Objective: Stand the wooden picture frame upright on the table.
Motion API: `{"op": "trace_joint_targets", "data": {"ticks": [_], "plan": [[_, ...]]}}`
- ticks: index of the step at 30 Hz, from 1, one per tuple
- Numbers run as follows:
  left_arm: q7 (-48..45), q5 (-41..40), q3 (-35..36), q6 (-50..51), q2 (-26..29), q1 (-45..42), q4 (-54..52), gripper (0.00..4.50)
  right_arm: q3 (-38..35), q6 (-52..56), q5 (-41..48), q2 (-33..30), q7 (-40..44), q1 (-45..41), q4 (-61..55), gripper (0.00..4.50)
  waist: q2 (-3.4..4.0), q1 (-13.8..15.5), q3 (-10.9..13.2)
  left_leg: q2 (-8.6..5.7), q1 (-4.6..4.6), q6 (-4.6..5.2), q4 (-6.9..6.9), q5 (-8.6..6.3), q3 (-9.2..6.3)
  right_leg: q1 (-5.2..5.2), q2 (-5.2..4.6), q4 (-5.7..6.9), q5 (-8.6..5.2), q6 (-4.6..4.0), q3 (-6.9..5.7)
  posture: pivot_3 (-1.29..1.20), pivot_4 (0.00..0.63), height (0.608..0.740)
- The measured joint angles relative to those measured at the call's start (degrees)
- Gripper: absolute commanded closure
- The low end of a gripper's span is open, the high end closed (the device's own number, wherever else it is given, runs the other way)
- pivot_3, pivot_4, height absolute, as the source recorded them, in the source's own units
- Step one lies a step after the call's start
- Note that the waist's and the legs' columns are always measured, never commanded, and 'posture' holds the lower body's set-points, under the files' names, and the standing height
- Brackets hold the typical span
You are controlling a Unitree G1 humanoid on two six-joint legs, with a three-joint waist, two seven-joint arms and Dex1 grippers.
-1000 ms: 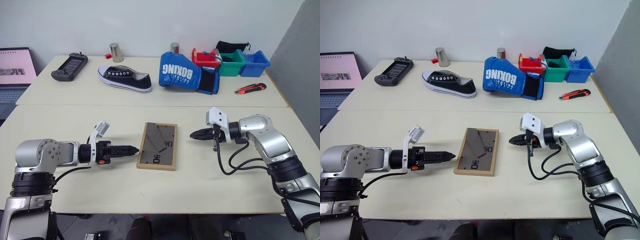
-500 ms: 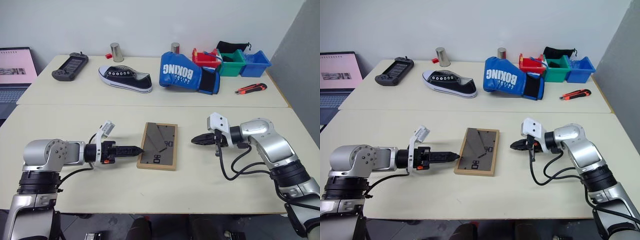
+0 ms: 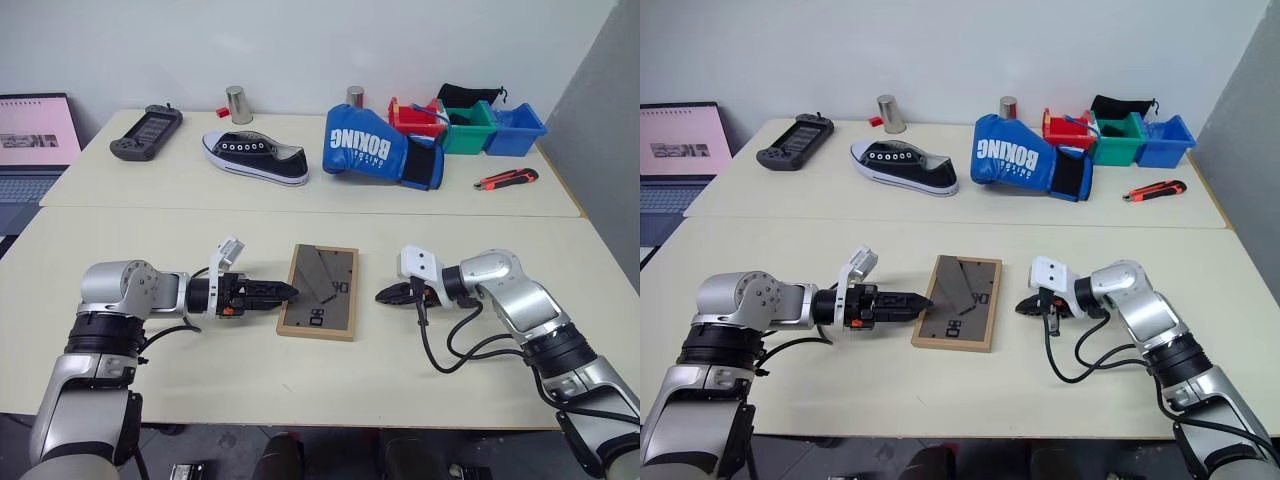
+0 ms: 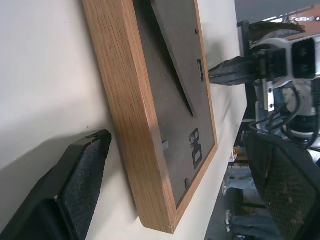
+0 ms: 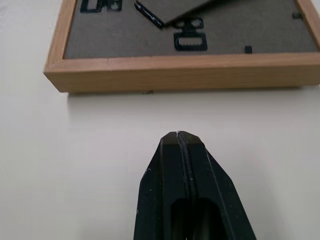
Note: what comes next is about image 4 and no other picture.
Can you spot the wooden picture frame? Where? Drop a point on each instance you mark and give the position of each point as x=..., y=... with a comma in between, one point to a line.
x=120, y=75

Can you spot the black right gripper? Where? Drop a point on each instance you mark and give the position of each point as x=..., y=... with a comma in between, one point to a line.
x=275, y=62

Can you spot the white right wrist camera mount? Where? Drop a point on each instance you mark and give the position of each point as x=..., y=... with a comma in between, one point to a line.
x=289, y=72

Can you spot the black metal frame post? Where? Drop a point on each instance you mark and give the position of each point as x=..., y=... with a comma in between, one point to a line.
x=250, y=105

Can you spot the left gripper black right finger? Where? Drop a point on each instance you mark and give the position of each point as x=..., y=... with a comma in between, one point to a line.
x=287, y=180

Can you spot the person in blue jeans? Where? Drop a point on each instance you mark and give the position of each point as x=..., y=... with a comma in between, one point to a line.
x=240, y=180

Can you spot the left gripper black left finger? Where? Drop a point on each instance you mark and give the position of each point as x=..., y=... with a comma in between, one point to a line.
x=75, y=175

